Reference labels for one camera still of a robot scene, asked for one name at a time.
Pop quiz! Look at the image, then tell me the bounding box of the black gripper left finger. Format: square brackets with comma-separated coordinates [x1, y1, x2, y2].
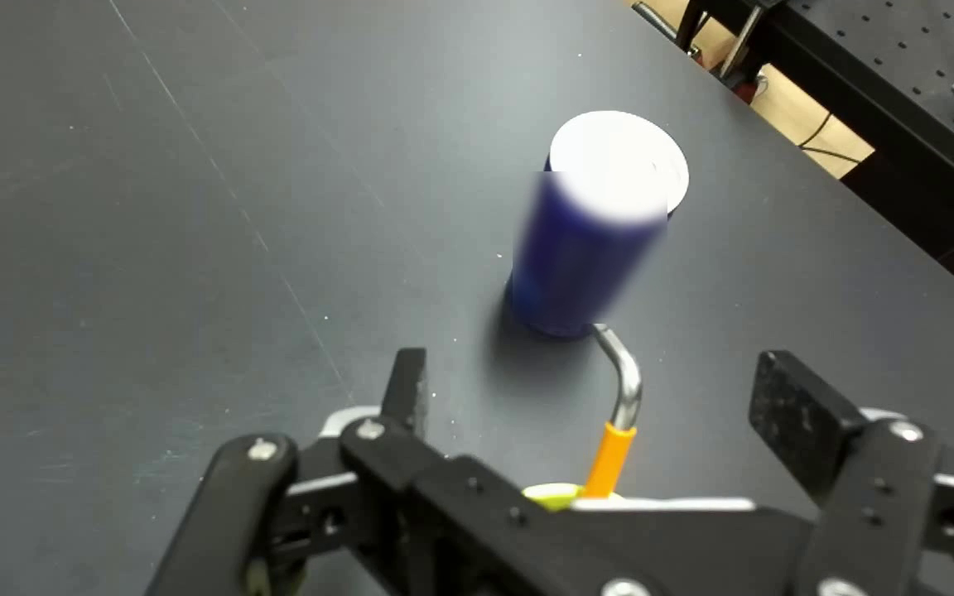
[150, 343, 657, 596]

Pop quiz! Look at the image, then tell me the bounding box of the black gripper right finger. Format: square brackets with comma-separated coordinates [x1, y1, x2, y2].
[749, 347, 954, 596]

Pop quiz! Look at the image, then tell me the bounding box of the yellow-green mug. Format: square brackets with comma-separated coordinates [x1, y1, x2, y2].
[521, 477, 758, 518]

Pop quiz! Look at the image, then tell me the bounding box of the brown cardboard box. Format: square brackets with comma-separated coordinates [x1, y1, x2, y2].
[749, 63, 879, 182]

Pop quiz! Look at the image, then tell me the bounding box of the blue can with white lid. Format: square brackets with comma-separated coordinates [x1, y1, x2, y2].
[504, 107, 691, 342]

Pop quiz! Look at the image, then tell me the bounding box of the black optical breadboard table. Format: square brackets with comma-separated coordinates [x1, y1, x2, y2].
[673, 0, 954, 323]

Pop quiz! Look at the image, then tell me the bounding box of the orange-handled bent metal tool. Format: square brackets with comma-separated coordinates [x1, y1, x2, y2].
[582, 317, 649, 503]

